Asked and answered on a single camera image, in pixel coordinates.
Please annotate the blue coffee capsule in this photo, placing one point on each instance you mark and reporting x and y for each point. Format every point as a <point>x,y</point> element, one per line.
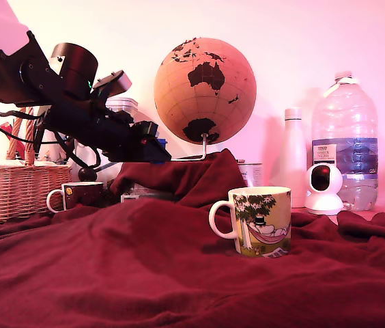
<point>162,141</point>

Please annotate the clear plastic container with lid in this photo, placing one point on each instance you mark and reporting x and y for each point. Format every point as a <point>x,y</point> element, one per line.
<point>124,102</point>

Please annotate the white cardboard box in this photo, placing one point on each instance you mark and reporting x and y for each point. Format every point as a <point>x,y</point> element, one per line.
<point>144,189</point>

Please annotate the dark box with flag print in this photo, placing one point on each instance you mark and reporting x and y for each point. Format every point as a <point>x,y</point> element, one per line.
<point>129,197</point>

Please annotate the black round-headed ladle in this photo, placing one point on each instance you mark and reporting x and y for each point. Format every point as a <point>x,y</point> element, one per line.
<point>87,174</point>

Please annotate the cork globe on metal stand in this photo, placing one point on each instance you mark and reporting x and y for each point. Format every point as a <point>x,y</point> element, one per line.
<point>206,102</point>

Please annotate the black thin utensil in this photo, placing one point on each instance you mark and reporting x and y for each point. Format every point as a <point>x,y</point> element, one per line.
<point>38,140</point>

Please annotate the metal tin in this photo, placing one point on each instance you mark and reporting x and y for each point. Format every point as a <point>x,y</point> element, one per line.
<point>252,174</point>

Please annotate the red flat utensil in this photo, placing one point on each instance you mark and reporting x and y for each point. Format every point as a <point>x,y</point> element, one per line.
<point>5,129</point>

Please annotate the dark red fleece cloth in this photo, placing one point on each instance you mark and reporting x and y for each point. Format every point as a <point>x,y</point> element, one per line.
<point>144,273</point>

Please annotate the cartoon print mug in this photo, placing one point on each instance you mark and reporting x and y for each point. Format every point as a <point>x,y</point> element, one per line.
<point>264,222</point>

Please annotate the white slim bottle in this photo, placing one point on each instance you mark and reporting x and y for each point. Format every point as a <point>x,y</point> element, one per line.
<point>293,153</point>

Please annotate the large clear water bottle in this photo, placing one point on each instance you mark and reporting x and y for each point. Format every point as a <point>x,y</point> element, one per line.
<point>346,119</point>

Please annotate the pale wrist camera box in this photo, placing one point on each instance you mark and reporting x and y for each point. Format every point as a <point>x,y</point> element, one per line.
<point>119,83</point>

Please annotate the small white round camera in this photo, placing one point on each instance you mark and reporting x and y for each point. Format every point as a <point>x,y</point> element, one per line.
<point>325,201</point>

